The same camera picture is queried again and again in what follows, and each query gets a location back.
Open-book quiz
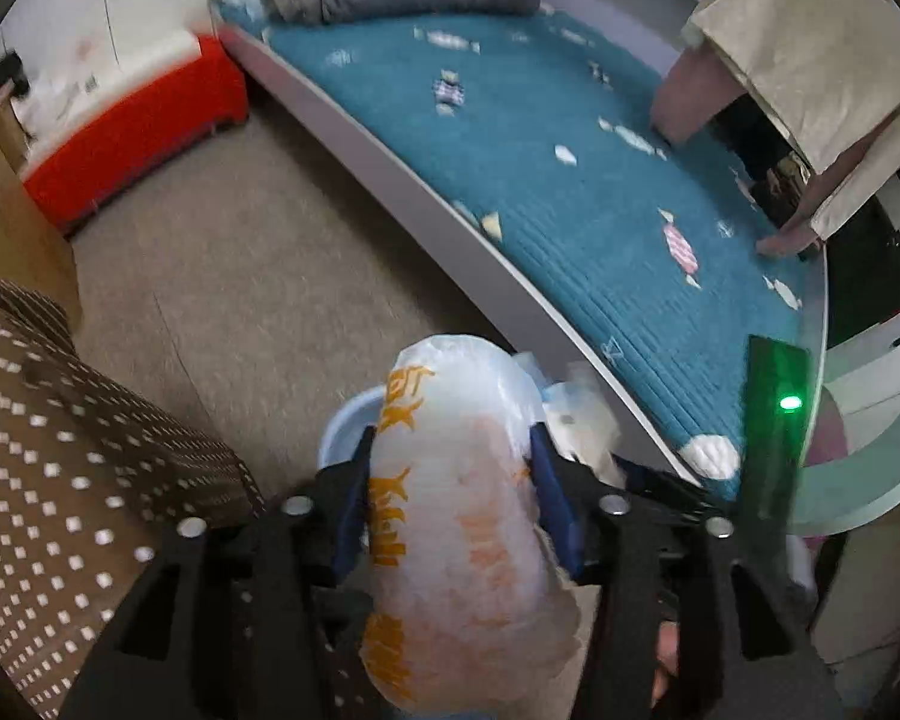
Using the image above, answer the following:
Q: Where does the light blue plastic bin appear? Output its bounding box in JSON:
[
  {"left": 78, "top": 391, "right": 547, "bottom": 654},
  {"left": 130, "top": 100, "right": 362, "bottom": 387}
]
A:
[{"left": 319, "top": 386, "right": 391, "bottom": 475}]

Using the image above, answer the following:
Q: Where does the beige hanging cloth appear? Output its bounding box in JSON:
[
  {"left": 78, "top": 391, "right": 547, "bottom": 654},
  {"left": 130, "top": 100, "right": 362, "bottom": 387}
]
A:
[{"left": 682, "top": 0, "right": 900, "bottom": 241}]

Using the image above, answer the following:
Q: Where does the crumpled white plastic bag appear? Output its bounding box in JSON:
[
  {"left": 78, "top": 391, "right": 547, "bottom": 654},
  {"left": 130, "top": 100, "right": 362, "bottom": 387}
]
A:
[{"left": 11, "top": 67, "right": 106, "bottom": 143}]

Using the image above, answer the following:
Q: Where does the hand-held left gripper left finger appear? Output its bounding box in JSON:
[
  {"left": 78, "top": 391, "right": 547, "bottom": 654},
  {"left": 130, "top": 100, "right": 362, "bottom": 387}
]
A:
[{"left": 60, "top": 427, "right": 391, "bottom": 720}]

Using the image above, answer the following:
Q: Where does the teal candy-patterned bed mattress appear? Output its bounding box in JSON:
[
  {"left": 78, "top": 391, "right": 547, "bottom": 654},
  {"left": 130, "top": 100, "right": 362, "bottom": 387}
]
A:
[{"left": 217, "top": 0, "right": 811, "bottom": 503}]

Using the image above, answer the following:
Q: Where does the pale green curved panel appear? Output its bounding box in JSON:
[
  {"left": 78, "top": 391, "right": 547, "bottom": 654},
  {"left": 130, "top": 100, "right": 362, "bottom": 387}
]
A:
[{"left": 787, "top": 165, "right": 900, "bottom": 537}]

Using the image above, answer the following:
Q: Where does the black item on bench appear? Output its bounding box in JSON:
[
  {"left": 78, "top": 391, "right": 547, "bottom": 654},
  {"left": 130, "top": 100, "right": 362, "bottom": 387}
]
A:
[{"left": 0, "top": 51, "right": 31, "bottom": 102}]

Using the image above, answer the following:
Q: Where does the brown cardboard box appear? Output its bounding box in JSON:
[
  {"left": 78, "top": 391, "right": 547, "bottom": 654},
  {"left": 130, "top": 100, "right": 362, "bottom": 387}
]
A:
[{"left": 0, "top": 97, "right": 83, "bottom": 331}]

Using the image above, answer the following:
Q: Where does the white plastic bag orange print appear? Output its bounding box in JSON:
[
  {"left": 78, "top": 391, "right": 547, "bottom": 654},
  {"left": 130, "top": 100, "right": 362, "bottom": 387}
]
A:
[{"left": 360, "top": 334, "right": 582, "bottom": 713}]

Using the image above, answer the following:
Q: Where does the crumpled clear plastic wrapper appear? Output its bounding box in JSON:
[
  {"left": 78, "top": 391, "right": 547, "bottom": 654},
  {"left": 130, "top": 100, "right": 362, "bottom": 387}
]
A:
[{"left": 521, "top": 360, "right": 623, "bottom": 481}]

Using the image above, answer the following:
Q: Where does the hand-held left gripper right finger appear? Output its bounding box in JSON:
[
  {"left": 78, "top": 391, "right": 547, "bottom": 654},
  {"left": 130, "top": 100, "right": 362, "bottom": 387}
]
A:
[{"left": 529, "top": 424, "right": 841, "bottom": 720}]

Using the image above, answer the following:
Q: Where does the white bed frame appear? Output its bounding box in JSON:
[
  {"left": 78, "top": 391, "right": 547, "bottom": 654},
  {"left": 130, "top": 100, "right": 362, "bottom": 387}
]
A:
[{"left": 206, "top": 0, "right": 830, "bottom": 533}]

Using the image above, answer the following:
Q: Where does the red storage bench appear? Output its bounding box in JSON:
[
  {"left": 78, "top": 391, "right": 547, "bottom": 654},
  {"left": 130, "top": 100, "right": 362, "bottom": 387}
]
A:
[{"left": 11, "top": 30, "right": 250, "bottom": 232}]

